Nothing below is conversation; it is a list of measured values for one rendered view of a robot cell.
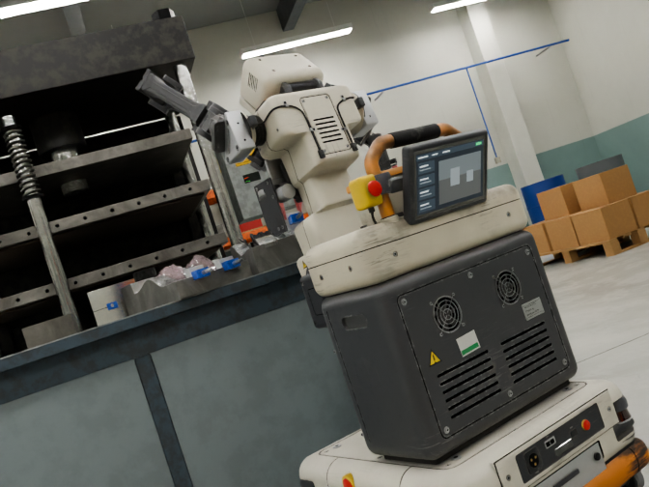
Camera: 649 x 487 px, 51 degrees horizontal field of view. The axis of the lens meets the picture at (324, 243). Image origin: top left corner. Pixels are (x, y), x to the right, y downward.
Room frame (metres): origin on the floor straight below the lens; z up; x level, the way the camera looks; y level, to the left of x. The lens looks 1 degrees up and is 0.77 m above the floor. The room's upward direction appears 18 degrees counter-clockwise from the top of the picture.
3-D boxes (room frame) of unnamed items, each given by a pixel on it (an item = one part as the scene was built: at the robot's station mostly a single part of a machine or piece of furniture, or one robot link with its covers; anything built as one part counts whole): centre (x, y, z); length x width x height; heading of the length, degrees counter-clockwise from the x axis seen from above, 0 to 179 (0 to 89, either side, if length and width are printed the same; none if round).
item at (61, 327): (2.25, 0.95, 0.83); 0.20 x 0.15 x 0.07; 18
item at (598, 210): (6.85, -2.58, 0.37); 1.20 x 0.82 x 0.74; 23
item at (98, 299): (3.12, 0.96, 0.87); 0.50 x 0.27 x 0.17; 18
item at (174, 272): (2.33, 0.49, 0.90); 0.26 x 0.18 x 0.08; 35
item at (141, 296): (2.33, 0.50, 0.85); 0.50 x 0.26 x 0.11; 35
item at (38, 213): (2.80, 1.08, 1.10); 0.05 x 0.05 x 1.30
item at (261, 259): (2.52, 0.19, 0.87); 0.50 x 0.26 x 0.14; 18
